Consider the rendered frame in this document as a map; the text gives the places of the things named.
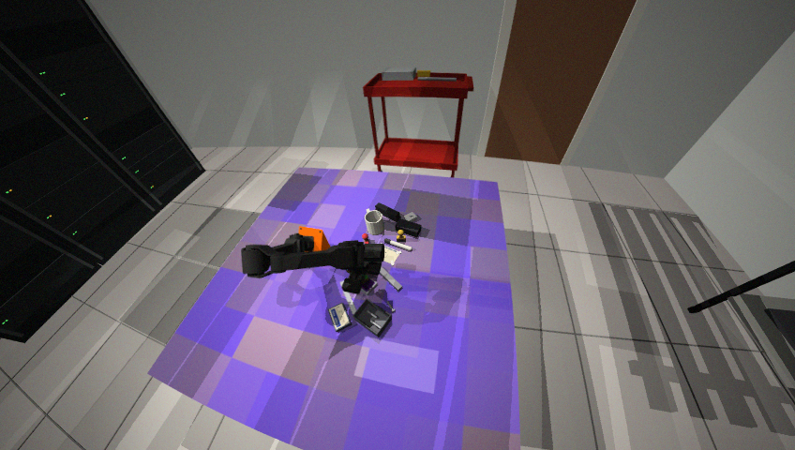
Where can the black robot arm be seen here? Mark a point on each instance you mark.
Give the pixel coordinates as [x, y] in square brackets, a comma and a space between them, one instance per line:
[256, 259]

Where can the grey mug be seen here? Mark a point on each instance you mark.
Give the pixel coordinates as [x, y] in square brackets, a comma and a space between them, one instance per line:
[374, 222]

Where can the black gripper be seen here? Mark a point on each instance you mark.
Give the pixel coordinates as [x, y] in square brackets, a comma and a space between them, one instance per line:
[354, 283]

